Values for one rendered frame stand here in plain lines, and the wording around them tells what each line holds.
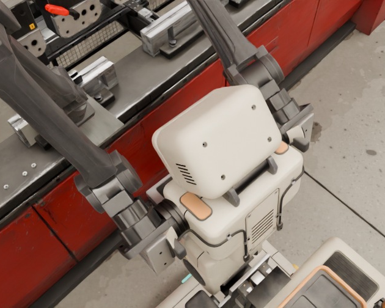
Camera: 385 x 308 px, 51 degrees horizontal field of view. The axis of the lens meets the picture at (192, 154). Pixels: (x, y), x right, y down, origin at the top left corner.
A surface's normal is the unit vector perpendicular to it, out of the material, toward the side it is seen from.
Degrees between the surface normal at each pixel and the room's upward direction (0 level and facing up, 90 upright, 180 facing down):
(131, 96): 0
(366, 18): 90
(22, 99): 79
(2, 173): 0
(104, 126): 0
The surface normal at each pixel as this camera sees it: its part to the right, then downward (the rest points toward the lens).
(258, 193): 0.15, -0.36
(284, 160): -0.13, -0.63
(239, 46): -0.10, -0.04
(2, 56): 0.44, 0.62
